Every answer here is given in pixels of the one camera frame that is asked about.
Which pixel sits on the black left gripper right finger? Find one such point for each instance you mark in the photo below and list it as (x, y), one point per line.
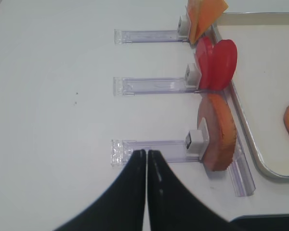
(171, 205)

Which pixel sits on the clear left food rack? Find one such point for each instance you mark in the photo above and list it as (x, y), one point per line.
(175, 151)

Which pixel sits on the white pusher block tomato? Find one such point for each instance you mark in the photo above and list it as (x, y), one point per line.
(192, 75)

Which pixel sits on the upright bread slice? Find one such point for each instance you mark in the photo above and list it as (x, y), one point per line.
(222, 132)

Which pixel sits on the orange cheese slice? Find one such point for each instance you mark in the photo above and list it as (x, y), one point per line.
(210, 11)
(193, 10)

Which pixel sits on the inner red tomato slice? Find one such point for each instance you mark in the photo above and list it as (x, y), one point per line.
(224, 61)

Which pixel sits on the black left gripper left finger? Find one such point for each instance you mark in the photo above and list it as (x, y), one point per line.
(121, 206)

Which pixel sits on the white pusher block bread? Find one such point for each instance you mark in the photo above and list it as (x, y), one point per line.
(197, 140)

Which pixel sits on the inner orange cheese slice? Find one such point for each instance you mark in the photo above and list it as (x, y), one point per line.
(210, 11)

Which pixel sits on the outer orange cheese slice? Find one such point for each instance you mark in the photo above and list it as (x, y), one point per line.
(193, 10)

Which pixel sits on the white metal tray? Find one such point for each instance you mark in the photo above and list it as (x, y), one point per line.
(260, 86)

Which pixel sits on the white pusher block cheese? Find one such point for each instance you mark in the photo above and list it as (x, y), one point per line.
(184, 25)

